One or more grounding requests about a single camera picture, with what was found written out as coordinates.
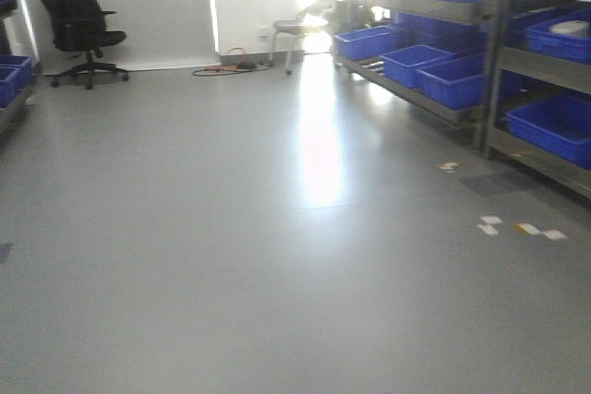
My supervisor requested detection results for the far steel shelf rack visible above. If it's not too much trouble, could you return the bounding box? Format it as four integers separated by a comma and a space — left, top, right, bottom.
334, 0, 495, 129

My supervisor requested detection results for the steel shelf rack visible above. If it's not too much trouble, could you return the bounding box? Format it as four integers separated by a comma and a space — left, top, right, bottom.
477, 0, 590, 197
334, 0, 495, 129

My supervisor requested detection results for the near steel shelf rack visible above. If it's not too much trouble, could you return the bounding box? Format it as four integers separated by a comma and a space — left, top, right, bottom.
477, 0, 590, 197

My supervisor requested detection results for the grey stool chair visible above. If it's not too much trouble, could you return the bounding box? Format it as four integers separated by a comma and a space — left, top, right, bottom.
267, 1, 332, 76

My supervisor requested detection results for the blue tray middle far rack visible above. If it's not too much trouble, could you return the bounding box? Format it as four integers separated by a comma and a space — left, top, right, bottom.
380, 45, 454, 89

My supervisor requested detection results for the blue tray back far rack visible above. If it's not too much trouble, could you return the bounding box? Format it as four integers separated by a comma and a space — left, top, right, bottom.
333, 26, 405, 61

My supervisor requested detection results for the blue tray lower far rack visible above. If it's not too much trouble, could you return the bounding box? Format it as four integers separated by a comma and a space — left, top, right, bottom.
417, 54, 486, 111

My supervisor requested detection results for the black office chair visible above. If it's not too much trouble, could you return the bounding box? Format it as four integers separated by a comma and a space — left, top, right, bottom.
41, 0, 129, 90

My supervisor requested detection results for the blue tray lower near rack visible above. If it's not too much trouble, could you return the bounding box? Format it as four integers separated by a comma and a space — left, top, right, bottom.
506, 92, 590, 170

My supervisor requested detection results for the blue trays left edge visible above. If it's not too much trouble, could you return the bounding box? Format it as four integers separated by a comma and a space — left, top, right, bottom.
1, 0, 32, 109

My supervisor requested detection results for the blue tray with white item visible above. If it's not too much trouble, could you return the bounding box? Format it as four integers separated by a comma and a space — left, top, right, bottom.
525, 8, 590, 65

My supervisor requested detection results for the orange cable on floor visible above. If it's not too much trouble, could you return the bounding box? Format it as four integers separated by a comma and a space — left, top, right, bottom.
191, 46, 269, 78

